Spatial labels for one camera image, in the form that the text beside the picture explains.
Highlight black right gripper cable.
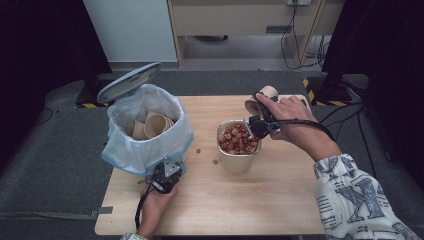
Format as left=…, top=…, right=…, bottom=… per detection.
left=271, top=118, right=337, bottom=143

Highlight thin black floor cable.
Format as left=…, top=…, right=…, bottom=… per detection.
left=31, top=107, right=55, bottom=127

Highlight black hanging cables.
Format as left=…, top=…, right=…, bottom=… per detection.
left=279, top=0, right=322, bottom=71

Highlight black curtain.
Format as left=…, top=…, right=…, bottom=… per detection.
left=320, top=0, right=424, bottom=183

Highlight black floor cables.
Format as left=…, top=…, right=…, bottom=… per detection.
left=316, top=101, right=379, bottom=178

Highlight black hazard-striped stand base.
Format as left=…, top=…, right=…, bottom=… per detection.
left=73, top=79, right=125, bottom=109
left=301, top=76, right=355, bottom=108

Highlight light wooden desk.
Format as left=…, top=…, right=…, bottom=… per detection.
left=166, top=0, right=345, bottom=68

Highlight person's right hand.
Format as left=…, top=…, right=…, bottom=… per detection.
left=255, top=93, right=332, bottom=153

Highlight translucent plastic bin bag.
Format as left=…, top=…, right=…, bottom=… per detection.
left=100, top=83, right=195, bottom=178

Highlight brown paper cup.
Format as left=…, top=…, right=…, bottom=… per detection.
left=126, top=119, right=148, bottom=141
left=143, top=110, right=176, bottom=139
left=244, top=85, right=280, bottom=116

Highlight pile of dried fruit slices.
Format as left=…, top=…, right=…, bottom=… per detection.
left=218, top=123, right=260, bottom=156

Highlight grey tape strip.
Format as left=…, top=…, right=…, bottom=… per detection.
left=89, top=206, right=114, bottom=220

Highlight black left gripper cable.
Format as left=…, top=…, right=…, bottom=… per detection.
left=134, top=188, right=154, bottom=230

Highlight white cabinet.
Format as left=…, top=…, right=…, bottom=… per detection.
left=82, top=0, right=178, bottom=64

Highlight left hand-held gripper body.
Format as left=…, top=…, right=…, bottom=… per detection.
left=138, top=159, right=186, bottom=195

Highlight grey trash bin white lid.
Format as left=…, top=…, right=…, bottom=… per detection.
left=96, top=61, right=188, bottom=174

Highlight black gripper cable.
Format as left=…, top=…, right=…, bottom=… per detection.
left=271, top=118, right=337, bottom=143
left=134, top=188, right=154, bottom=230

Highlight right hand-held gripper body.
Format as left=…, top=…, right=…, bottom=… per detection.
left=243, top=105, right=285, bottom=140

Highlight person's left hand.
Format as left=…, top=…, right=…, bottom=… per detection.
left=137, top=186, right=179, bottom=234

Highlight cream metal square container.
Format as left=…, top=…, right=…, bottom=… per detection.
left=216, top=119, right=263, bottom=175

